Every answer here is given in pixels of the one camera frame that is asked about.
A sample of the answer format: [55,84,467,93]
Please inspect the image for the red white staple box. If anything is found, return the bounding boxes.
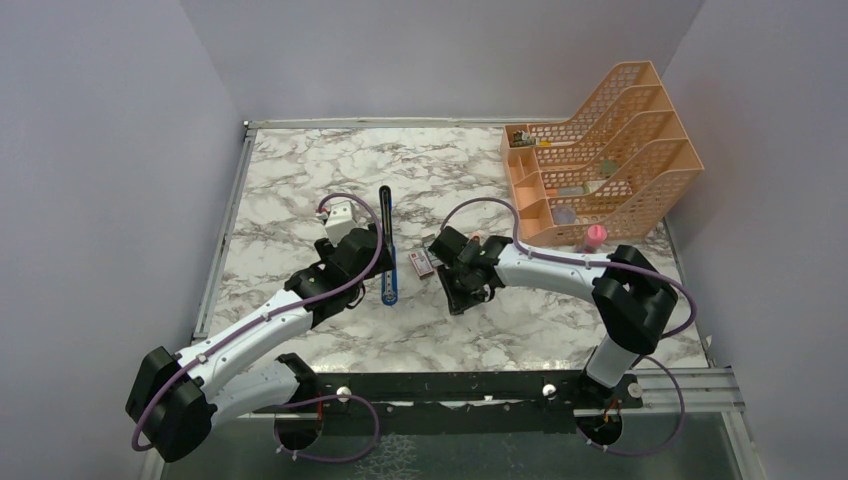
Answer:
[409,249,434,278]

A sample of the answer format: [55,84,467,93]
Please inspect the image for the blue stapler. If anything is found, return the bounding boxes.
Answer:
[378,185,398,306]

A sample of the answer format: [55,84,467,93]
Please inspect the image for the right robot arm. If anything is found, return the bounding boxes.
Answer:
[427,227,679,407]

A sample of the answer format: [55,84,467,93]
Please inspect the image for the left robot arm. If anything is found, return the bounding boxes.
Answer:
[125,224,394,462]

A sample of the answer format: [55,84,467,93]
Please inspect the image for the round clear tape dispenser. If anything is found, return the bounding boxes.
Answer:
[551,204,577,225]

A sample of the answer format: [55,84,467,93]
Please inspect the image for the pink capped pen tube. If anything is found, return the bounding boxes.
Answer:
[575,224,608,254]

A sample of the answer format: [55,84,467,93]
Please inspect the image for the orange desk organizer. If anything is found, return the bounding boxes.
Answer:
[500,61,704,246]

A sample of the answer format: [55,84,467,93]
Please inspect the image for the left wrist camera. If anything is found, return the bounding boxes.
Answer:
[324,201,357,247]

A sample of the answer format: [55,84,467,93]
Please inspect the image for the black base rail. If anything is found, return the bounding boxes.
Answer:
[257,370,643,436]

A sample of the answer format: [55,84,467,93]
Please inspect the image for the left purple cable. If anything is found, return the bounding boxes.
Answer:
[130,192,387,464]

